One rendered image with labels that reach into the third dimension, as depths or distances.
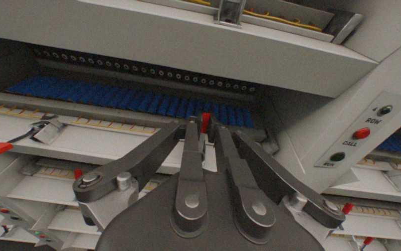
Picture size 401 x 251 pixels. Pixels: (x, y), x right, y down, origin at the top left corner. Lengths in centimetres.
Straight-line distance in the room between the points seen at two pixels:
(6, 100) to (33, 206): 34
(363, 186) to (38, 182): 76
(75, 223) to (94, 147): 43
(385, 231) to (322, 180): 44
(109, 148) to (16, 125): 18
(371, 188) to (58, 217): 88
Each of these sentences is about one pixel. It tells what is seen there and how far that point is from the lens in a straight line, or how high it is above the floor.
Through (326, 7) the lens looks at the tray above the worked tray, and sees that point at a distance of 32.
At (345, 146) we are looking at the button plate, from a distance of 27.
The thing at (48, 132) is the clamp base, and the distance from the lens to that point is 32.
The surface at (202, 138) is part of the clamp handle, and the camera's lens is 19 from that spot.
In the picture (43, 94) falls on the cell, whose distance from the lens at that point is 40.
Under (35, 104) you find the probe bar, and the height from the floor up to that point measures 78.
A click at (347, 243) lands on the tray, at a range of 90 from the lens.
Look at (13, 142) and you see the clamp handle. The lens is 31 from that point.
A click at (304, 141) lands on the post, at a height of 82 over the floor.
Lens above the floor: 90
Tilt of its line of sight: 30 degrees down
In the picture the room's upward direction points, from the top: 11 degrees clockwise
